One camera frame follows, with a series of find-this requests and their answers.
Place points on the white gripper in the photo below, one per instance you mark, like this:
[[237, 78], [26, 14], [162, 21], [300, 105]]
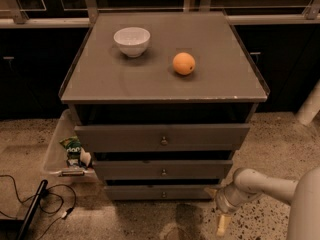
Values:
[[224, 199]]

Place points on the grey bottom drawer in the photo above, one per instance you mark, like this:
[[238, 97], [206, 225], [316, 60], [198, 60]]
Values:
[[158, 192]]

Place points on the grey drawer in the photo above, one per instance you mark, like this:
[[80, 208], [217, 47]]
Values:
[[161, 138], [158, 192], [162, 169]]

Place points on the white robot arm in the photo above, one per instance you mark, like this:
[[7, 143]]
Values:
[[302, 196]]

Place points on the grey middle drawer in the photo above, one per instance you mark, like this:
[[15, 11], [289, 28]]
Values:
[[162, 169]]

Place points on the grey top drawer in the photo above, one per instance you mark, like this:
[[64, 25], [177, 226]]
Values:
[[161, 138]]

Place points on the grey drawer cabinet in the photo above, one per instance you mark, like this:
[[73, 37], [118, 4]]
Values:
[[107, 87]]

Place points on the orange fruit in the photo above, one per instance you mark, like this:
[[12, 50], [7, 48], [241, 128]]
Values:
[[183, 63]]

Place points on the green snack packet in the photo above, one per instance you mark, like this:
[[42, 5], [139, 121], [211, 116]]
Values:
[[72, 147]]

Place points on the clear plastic storage bin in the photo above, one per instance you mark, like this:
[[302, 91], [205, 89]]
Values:
[[55, 158]]

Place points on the white ceramic bowl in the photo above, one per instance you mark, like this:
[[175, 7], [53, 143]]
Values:
[[132, 41]]

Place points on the black bar stand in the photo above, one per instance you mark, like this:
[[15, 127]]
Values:
[[31, 210]]

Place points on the white cylindrical post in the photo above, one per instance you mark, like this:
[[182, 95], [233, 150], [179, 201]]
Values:
[[311, 106]]

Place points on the metal railing frame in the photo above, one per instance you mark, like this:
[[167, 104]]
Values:
[[83, 13]]

